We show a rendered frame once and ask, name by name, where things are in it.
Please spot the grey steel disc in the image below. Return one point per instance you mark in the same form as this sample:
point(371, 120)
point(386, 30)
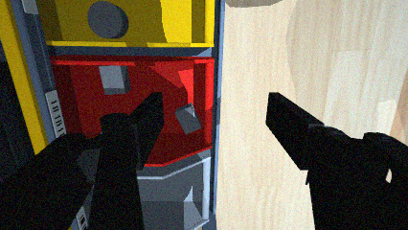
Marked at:
point(107, 20)

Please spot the yellow open bin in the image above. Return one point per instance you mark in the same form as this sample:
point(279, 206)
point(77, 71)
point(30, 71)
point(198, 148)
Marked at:
point(177, 23)

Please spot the red bin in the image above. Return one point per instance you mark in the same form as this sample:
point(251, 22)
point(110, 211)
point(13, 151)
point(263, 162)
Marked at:
point(182, 80)

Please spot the dark grey metal shelf frame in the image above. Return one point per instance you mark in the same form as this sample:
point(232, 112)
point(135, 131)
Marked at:
point(38, 54)

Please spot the grey open bin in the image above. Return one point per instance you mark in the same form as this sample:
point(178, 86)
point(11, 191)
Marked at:
point(176, 196)

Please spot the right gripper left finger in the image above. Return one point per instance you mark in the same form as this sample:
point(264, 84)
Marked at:
point(48, 191)

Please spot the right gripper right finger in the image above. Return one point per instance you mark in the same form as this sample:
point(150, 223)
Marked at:
point(344, 173)

